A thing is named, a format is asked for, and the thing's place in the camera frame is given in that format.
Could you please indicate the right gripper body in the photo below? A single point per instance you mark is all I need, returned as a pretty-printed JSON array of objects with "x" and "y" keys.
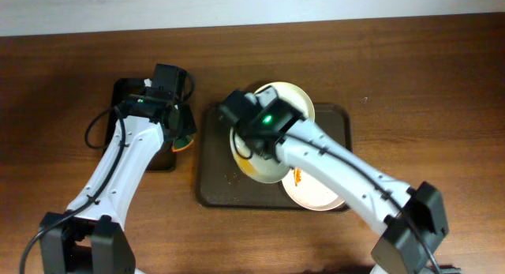
[{"x": 235, "y": 109}]

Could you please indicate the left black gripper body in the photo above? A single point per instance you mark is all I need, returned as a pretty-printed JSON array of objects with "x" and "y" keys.
[{"x": 185, "y": 121}]

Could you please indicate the orange green scrub sponge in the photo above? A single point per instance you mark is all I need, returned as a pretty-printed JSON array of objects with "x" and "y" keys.
[{"x": 181, "y": 143}]

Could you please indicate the white plate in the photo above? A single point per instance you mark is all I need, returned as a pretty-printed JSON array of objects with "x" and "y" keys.
[
  {"x": 257, "y": 168},
  {"x": 309, "y": 193},
  {"x": 293, "y": 95}
]

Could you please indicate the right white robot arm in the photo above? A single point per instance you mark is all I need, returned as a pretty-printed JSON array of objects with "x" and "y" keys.
[{"x": 273, "y": 131}]

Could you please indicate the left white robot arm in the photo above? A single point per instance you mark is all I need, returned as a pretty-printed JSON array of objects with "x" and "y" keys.
[{"x": 89, "y": 236}]

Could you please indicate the small dark water tray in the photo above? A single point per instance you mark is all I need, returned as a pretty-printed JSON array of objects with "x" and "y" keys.
[{"x": 165, "y": 159}]

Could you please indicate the large brown serving tray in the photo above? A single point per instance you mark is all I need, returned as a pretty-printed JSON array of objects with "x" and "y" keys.
[{"x": 221, "y": 184}]

